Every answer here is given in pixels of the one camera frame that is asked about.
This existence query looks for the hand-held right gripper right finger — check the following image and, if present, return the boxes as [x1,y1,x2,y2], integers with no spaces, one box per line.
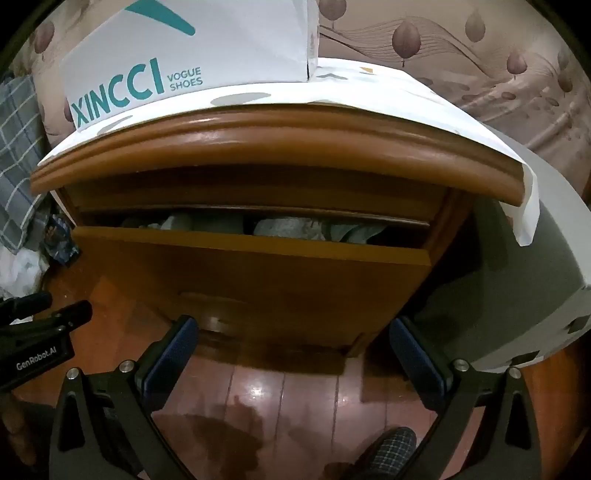
[389,318,543,480]

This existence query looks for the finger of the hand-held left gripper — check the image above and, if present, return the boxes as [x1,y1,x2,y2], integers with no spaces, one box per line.
[0,292,52,321]
[23,301,93,330]

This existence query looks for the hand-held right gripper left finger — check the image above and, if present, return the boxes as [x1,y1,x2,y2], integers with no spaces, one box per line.
[48,315,200,480]

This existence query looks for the white ribbed underwear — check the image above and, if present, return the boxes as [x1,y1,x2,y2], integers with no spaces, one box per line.
[122,212,243,234]

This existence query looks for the white shoe box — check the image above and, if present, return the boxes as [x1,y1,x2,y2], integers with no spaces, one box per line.
[59,0,319,134]

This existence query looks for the person's left hand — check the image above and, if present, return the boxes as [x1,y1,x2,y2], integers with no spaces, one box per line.
[0,404,35,467]

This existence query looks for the white floral cloth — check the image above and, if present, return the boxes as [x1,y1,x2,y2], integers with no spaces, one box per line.
[0,244,49,298]

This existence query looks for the dark blue packet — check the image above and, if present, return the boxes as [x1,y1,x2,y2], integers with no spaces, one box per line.
[44,212,79,266]

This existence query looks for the plaid slipper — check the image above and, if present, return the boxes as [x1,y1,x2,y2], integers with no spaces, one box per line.
[355,427,419,480]

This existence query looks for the grey plaid cloth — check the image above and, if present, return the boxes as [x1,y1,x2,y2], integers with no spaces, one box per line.
[0,76,51,250]

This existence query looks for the brown wooden nightstand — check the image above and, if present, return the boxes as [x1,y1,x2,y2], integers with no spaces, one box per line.
[30,102,529,358]

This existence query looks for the leaf printed curtain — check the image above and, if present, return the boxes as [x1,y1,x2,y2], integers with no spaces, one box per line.
[28,0,591,199]

